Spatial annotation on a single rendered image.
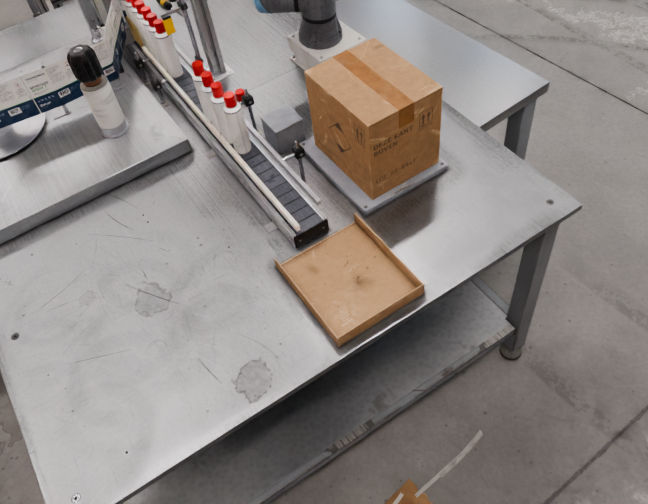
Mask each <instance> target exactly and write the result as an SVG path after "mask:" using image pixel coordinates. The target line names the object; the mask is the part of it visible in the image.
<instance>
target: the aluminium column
mask: <svg viewBox="0 0 648 504"><path fill-rule="evenodd" d="M189 1H190V5H191V8H192V11H193V15H194V18H195V22H196V25H197V28H198V32H199V35H200V39H201V42H202V46H203V49H204V52H205V56H206V59H207V63H208V66H209V70H210V72H211V73H212V74H213V75H214V76H215V77H216V76H218V75H221V74H223V73H225V72H226V69H225V66H224V62H223V58H222V54H221V51H220V47H219V43H218V39H217V36H216V32H215V28H214V25H213V21H212V17H211V13H210V10H209V6H208V2H207V0H189ZM198 23H199V24H198ZM204 44H205V45H204Z"/></svg>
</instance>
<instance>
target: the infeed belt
mask: <svg viewBox="0 0 648 504"><path fill-rule="evenodd" d="M133 43H134V44H135V45H136V46H137V48H138V49H139V50H140V51H141V52H142V53H143V55H144V56H145V57H146V58H148V57H147V56H146V54H145V53H144V52H143V50H142V47H141V46H140V45H139V44H138V43H137V42H136V41H134V42H133ZM181 66H182V69H183V72H184V74H183V76H181V77H180V78H177V79H173V80H174V81H175V82H176V83H177V84H178V85H179V87H180V88H181V89H182V90H183V91H184V92H185V94H186V95H187V96H188V97H189V98H190V99H191V100H192V102H193V103H194V104H195V105H196V106H197V107H198V109H199V110H200V111H201V112H202V113H203V110H202V106H201V103H200V100H199V97H198V94H197V91H196V88H195V85H194V82H193V79H192V75H191V74H190V73H189V72H188V71H187V70H186V69H185V68H184V66H183V65H182V64H181ZM167 83H168V84H169V85H170V86H171V88H172V89H173V90H174V91H175V92H176V94H177V95H178V96H179V97H180V98H181V99H182V101H183V102H184V103H185V104H186V105H187V106H188V108H189V109H190V110H191V111H192V112H193V114H194V115H195V116H196V117H197V118H198V119H199V121H200V122H201V123H202V124H203V125H204V126H205V128H206V129H207V130H208V131H209V132H210V134H211V135H212V136H213V137H214V138H215V139H216V141H217V142H218V143H219V144H220V145H221V146H222V148H223V149H224V150H225V151H226V152H227V154H228V155H229V156H230V157H231V158H232V159H233V161H234V162H235V163H236V164H237V165H238V167H239V168H240V169H241V170H242V171H243V172H244V174H245V175H246V176H247V177H248V178H249V179H250V181H251V182H252V183H253V184H254V185H255V187H256V188H257V189H258V190H259V191H260V192H261V194H262V195H263V196H264V197H265V198H266V199H267V201H268V202H269V203H270V204H271V205H272V207H273V208H274V209H275V210H276V211H277V212H278V214H279V215H280V216H281V217H282V218H283V219H284V221H285V222H286V223H287V224H288V225H289V227H290V228H291V229H292V230H293V231H294V232H295V234H296V235H298V236H299V235H301V234H302V233H304V232H306V231H308V230H310V229H311V228H313V227H315V226H317V225H318V224H320V223H322V222H324V220H323V219H322V218H321V217H320V216H319V215H318V214H317V213H316V212H315V211H314V209H313V208H312V207H311V206H310V205H309V204H308V203H307V202H306V201H305V200H304V198H303V197H301V195H300V194H299V193H298V192H297V191H296V190H295V189H294V187H293V186H292V185H291V184H290V183H289V182H288V181H287V180H286V179H285V178H284V176H283V175H282V174H281V173H280V172H279V171H278V170H277V169H276V168H275V167H274V165H273V164H272V163H271V162H270V161H269V160H268V159H267V158H266V157H265V156H264V154H263V153H262V152H261V151H260V150H259V149H258V148H257V147H256V146H255V145H254V143H253V142H252V141H251V140H250V143H251V146H252V150H251V151H250V152H249V153H248V154H246V155H239V154H238V155H239V156H240V157H241V158H242V159H243V160H244V162H245V163H246V164H247V165H248V166H249V167H250V169H251V170H252V171H253V172H254V173H255V174H256V175H257V177H258V178H259V179H260V180H261V181H262V182H263V184H264V185H265V186H266V187H267V188H268V189H269V190H270V192H271V193H272V194H273V195H274V196H275V197H276V199H277V200H278V201H279V202H280V203H281V204H282V205H283V207H284V208H285V209H286V210H287V211H288V212H289V214H290V215H291V216H292V217H293V218H294V219H295V221H296V222H297V223H298V224H299V226H300V230H299V231H296V230H295V229H294V228H293V227H292V226H291V224H290V223H289V222H288V221H287V220H286V219H285V217H284V216H283V215H282V214H281V213H280V211H279V210H278V209H277V208H276V207H275V206H274V204H273V203H272V202H271V201H270V200H269V199H268V197H267V196H266V195H265V194H264V193H263V192H262V190H261V189H260V188H259V187H258V186H257V185H256V183H255V182H254V181H253V180H252V179H251V178H250V176H249V175H248V174H247V173H246V172H245V170H244V169H243V168H242V167H241V166H240V165H239V163H238V162H237V161H236V160H235V159H234V158H233V156H232V155H231V154H230V153H229V152H228V151H227V149H226V148H225V147H224V146H223V145H222V144H221V142H220V141H219V140H218V139H217V138H216V136H215V135H214V134H213V133H212V132H211V131H210V129H209V128H208V127H207V126H206V125H205V124H204V122H203V121H202V120H201V119H200V118H199V117H198V115H197V114H196V113H195V112H194V111H193V110H192V108H191V107H190V106H189V105H188V104H187V103H186V101H185V100H184V99H183V98H182V97H181V95H180V94H179V93H178V92H177V91H176V90H175V88H174V87H173V86H172V85H171V84H170V83H169V81H168V82H167ZM203 114H204V113H203Z"/></svg>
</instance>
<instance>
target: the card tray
mask: <svg viewBox="0 0 648 504"><path fill-rule="evenodd" d="M354 216H355V222H354V223H352V224H350V225H348V226H347V227H345V228H343V229H341V230H340V231H338V232H336V233H334V234H333V235H331V236H329V237H327V238H326V239H324V240H322V241H320V242H319V243H317V244H315V245H313V246H312V247H310V248H308V249H306V250H305V251H303V252H301V253H299V254H298V255H296V256H294V257H292V258H291V259H289V260H287V261H285V262H284V263H282V264H280V263H279V262H278V261H277V260H276V258H274V260H275V264H276V268H277V269H278V270H279V271H280V273H281V274H282V275H283V277H284V278H285V279H286V280H287V282H288V283H289V284H290V286H291V287H292V288H293V289H294V291H295V292H296V293H297V294H298V296H299V297H300V298H301V300H302V301H303V302H304V303H305V305H306V306H307V307H308V309H309V310H310V311H311V312H312V314H313V315H314V316H315V318H316V319H317V320H318V321H319V323H320V324H321V325H322V326H323V328H324V329H325V330H326V332H327V333H328V334H329V335H330V337H331V338H332V339H333V341H334V342H335V343H336V344H337V346H338V347H340V346H341V345H343V344H344V343H346V342H348V341H349V340H351V339H352V338H354V337H356V336H357V335H359V334H360V333H362V332H363V331H365V330H367V329H368V328H370V327H371V326H373V325H375V324H376V323H378V322H379V321H381V320H382V319H384V318H386V317H387V316H389V315H390V314H392V313H394V312H395V311H397V310H398V309H400V308H401V307H403V306H405V305H406V304H408V303H409V302H411V301H413V300H414V299H416V298H417V297H419V296H420V295H422V294H424V286H425V284H424V283H423V282H422V281H421V280H420V279H419V278H418V277H417V276H416V275H415V274H414V273H413V272H412V271H411V270H410V269H409V268H408V266H407V265H406V264H405V263H404V262H403V261H402V260H401V259H400V258H399V257H398V256H397V255H396V254H395V253H394V252H393V251H392V250H391V249H390V248H389V247H388V246H387V245H386V244H385V243H384V242H383V241H382V240H381V239H380V238H379V237H378V236H377V234H376V233H375V232H374V231H373V230H372V229H371V228H370V227H369V226H368V225H367V224H366V223H365V222H364V221H363V220H362V219H361V218H360V217H359V216H358V215H357V214H356V213H354Z"/></svg>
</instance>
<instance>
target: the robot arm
mask: <svg viewBox="0 0 648 504"><path fill-rule="evenodd" d="M253 2H254V5H255V7H256V9H257V10H258V11H259V12H260V13H268V14H273V13H299V12H302V20H301V24H300V28H299V33H298V34H299V41H300V43H301V44H302V45H303V46H305V47H307V48H310V49H314V50H324V49H329V48H332V47H334V46H336V45H337V44H338V43H340V41H341V40H342V37H343V35H342V27H341V25H340V22H339V20H338V17H337V14H336V0H253Z"/></svg>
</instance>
